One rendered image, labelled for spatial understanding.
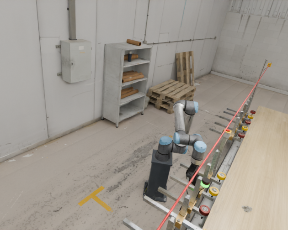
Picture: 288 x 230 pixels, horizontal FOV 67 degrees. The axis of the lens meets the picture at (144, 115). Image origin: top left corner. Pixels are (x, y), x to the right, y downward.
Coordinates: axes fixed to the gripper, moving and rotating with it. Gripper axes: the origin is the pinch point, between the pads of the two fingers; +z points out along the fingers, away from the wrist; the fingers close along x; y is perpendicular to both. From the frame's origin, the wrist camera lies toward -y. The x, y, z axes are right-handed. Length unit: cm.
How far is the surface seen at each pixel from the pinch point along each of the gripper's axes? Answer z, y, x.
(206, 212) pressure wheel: 10.2, -9.9, -21.3
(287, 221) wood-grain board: 11, 24, -76
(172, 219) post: -17, -54, -8
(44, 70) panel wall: -22, 44, 250
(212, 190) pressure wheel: 10.2, 15.1, -18.0
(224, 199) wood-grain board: 10.9, 13.0, -29.0
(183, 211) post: 0.0, -30.2, -7.9
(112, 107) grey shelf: 63, 159, 215
